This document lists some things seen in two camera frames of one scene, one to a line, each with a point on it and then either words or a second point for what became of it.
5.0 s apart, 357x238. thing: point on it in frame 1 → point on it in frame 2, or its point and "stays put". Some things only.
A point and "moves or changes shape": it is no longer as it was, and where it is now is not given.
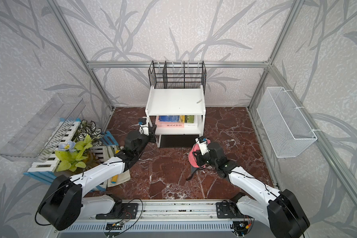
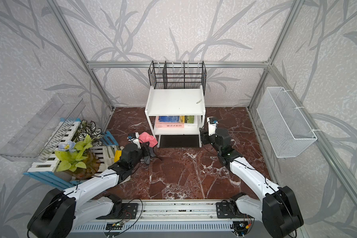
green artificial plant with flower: x=70 y=152 stays put
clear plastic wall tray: x=37 y=141 stays put
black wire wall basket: x=184 y=74 stays put
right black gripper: x=199 y=157 → x=205 y=136
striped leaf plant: x=86 y=128 stays put
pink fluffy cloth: x=191 y=160 moves or changes shape
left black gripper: x=151 y=134 → x=145 y=148
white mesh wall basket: x=288 y=132 stays put
